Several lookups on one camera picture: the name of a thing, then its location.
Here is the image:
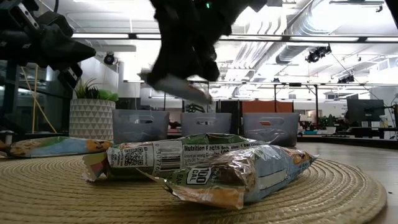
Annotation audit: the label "small plant in white pot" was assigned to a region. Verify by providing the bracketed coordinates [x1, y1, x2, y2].
[317, 113, 337, 135]

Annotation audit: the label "black ceiling spotlight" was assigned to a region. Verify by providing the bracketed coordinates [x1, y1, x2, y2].
[103, 52, 116, 66]

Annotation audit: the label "light blue orange granola bar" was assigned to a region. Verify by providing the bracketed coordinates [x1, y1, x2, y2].
[136, 144, 318, 210]

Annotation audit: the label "dark office desk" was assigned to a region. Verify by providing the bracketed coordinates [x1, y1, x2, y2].
[349, 126, 398, 140]

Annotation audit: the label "orange partition panel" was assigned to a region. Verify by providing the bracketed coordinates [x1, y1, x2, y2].
[241, 100, 294, 114]

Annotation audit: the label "round woven straw placemat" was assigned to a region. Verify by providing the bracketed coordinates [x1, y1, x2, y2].
[0, 154, 388, 224]

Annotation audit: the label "black ceiling track lights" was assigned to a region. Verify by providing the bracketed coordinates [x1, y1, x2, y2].
[304, 45, 333, 64]
[337, 74, 356, 84]

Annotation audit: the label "grey translucent plastic bin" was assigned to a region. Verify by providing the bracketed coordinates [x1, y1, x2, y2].
[242, 112, 299, 147]
[180, 112, 233, 138]
[112, 109, 170, 145]

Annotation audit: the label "green granola bar nutrition label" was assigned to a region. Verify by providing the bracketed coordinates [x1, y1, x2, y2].
[81, 133, 270, 183]

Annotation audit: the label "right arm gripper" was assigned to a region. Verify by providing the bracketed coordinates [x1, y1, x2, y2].
[146, 0, 231, 86]

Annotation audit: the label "succulent in triangle-pattern pot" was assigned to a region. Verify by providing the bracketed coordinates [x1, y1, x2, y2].
[68, 77, 120, 141]

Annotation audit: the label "silver ventilation duct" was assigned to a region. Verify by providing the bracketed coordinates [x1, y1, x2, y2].
[275, 0, 335, 65]

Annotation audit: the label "yellow cord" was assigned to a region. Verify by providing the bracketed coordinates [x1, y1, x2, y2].
[19, 63, 58, 134]

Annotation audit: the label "black background rig frame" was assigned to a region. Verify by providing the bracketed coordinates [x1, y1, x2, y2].
[272, 82, 320, 113]

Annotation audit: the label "black computer monitor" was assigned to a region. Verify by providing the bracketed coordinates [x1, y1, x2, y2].
[346, 98, 386, 123]

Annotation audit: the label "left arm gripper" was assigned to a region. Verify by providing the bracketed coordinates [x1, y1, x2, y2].
[9, 0, 97, 90]

